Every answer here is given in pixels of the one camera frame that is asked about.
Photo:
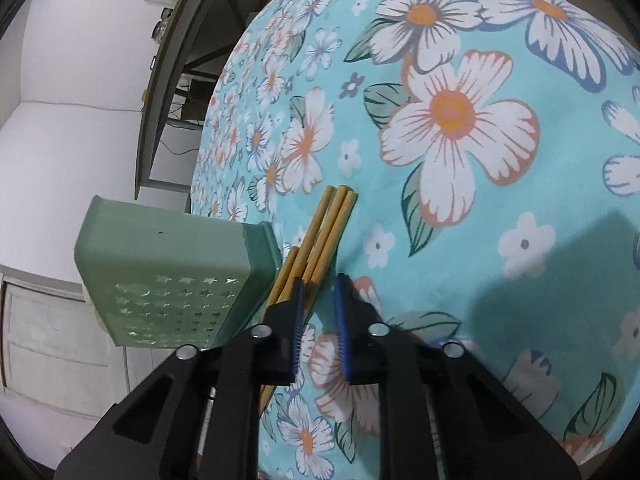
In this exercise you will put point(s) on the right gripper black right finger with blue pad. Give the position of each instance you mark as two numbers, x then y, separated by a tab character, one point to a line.
442	414

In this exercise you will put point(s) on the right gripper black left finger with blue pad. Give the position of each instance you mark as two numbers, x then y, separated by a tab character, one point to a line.
196	416

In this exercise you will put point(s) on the wooden chopstick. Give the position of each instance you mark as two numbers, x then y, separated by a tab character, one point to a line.
282	278
312	290
308	241
328	222

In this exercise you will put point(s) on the green plastic utensil holder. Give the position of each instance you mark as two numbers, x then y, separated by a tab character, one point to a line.
160	278

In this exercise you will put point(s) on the white panel door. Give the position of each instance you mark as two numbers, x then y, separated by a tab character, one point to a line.
56	353

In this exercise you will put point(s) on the floral teal tablecloth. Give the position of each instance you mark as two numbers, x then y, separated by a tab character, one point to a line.
493	146

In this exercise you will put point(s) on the white long table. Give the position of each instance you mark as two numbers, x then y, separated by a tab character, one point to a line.
197	33

